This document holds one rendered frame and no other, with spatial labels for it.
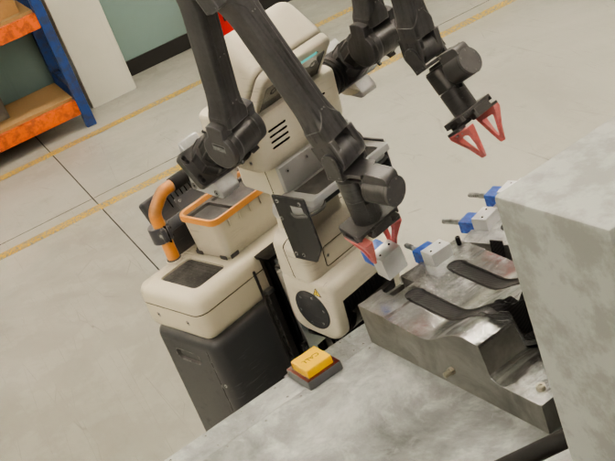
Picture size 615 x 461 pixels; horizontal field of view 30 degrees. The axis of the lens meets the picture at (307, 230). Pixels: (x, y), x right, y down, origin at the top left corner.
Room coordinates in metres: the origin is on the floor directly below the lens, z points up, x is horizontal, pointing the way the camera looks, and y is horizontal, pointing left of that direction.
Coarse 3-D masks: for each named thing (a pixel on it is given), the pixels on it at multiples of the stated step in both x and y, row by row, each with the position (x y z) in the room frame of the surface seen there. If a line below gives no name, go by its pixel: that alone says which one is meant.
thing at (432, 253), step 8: (440, 240) 2.00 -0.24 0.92; (408, 248) 2.07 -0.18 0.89; (416, 248) 2.03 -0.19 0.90; (424, 248) 2.02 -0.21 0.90; (432, 248) 1.98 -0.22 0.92; (440, 248) 1.97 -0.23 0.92; (448, 248) 1.97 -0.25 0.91; (416, 256) 2.01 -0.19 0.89; (424, 256) 1.98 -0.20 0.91; (432, 256) 1.96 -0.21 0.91; (440, 256) 1.96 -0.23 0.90; (448, 256) 1.97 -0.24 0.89; (432, 264) 1.96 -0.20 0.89
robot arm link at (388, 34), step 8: (384, 24) 2.34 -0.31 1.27; (392, 24) 2.35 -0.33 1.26; (376, 32) 2.32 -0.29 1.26; (384, 32) 2.33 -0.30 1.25; (392, 32) 2.33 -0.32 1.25; (384, 40) 2.32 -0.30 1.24; (392, 40) 2.33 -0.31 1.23; (384, 48) 2.31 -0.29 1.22; (392, 48) 2.34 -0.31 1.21; (384, 56) 2.34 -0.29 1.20; (392, 56) 2.35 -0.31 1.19
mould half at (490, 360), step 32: (480, 256) 1.94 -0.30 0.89; (448, 288) 1.87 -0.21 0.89; (480, 288) 1.83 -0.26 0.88; (512, 288) 1.73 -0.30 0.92; (384, 320) 1.85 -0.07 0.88; (416, 320) 1.81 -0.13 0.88; (448, 320) 1.77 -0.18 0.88; (480, 320) 1.65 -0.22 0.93; (416, 352) 1.78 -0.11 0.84; (448, 352) 1.68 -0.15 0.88; (480, 352) 1.59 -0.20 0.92; (512, 352) 1.61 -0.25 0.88; (480, 384) 1.61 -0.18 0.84; (512, 384) 1.55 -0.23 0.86; (544, 416) 1.47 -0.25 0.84
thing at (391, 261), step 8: (376, 240) 1.99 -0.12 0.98; (376, 248) 1.96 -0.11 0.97; (384, 248) 1.94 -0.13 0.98; (392, 248) 1.93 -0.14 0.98; (400, 248) 1.93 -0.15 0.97; (376, 256) 1.92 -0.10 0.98; (384, 256) 1.91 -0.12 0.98; (392, 256) 1.92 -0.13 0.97; (400, 256) 1.93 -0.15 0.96; (376, 264) 1.93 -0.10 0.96; (384, 264) 1.91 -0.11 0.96; (392, 264) 1.92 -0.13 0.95; (400, 264) 1.93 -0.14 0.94; (384, 272) 1.92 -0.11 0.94; (392, 272) 1.92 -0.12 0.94
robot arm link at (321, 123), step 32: (224, 0) 1.91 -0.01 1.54; (256, 0) 1.93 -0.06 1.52; (256, 32) 1.91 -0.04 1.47; (288, 64) 1.90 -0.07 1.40; (288, 96) 1.91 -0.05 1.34; (320, 96) 1.90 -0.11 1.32; (320, 128) 1.87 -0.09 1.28; (352, 128) 1.90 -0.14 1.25; (320, 160) 1.90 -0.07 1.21; (352, 160) 1.88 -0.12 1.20
